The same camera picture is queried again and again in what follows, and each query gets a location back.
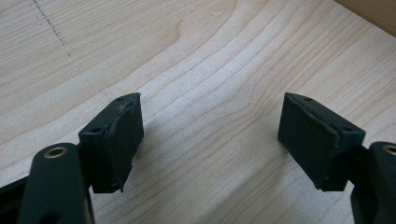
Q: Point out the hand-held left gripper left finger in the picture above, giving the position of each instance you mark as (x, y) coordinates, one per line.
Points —
(115, 149)

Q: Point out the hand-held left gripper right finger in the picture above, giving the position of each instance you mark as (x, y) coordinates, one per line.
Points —
(314, 146)

